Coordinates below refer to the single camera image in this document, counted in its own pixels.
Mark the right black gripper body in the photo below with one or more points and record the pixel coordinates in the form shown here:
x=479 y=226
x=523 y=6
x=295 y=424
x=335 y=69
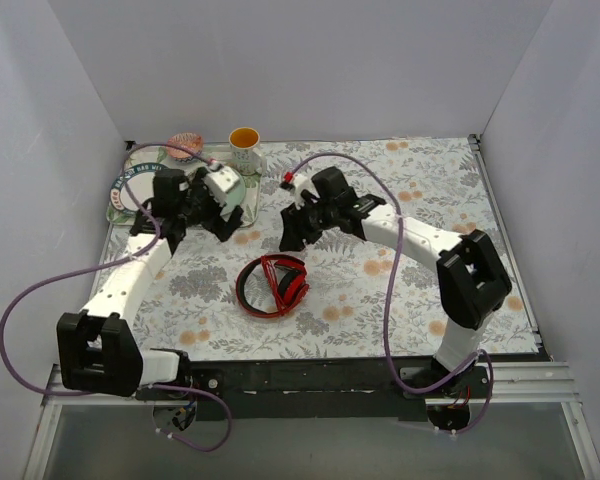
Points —
x=303 y=220

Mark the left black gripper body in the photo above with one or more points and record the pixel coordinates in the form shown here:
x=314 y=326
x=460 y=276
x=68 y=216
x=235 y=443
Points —
x=212 y=212

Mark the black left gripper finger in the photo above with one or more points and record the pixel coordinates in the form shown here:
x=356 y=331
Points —
x=201 y=178
x=224 y=229

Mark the red black headphones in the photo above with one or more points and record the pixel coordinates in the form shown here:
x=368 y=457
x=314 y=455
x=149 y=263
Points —
x=286 y=277

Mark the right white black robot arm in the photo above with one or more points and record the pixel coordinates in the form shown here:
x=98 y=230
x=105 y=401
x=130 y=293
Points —
x=473 y=282

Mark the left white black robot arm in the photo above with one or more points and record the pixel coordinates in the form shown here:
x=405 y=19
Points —
x=97 y=349

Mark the small red patterned bowl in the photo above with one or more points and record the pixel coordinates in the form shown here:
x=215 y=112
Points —
x=183 y=146

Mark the mint green flower plate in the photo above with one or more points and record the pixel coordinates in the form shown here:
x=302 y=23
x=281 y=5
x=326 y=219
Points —
x=237 y=193

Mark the floral mug yellow inside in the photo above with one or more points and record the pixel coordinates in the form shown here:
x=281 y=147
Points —
x=247 y=157

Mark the leaf print serving tray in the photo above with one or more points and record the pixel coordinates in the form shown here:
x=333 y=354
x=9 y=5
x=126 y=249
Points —
x=139 y=171

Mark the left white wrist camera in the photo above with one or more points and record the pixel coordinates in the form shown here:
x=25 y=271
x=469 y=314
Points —
x=222 y=180

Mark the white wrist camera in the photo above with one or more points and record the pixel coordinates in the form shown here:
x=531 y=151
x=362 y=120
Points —
x=222 y=180
x=301 y=189

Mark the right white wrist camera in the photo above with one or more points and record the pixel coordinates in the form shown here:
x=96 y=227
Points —
x=301 y=189

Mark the black metal base rail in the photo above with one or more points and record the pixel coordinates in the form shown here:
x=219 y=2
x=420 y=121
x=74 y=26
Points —
x=333 y=388

